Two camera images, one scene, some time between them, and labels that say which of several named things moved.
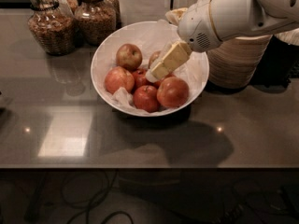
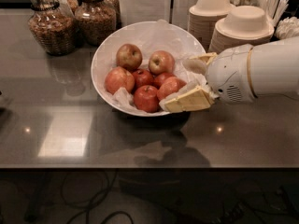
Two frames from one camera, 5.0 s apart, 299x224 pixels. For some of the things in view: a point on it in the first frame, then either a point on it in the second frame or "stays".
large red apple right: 173,91 stays
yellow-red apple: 129,56 stays
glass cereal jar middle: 94,18 stays
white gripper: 196,27 → 229,74
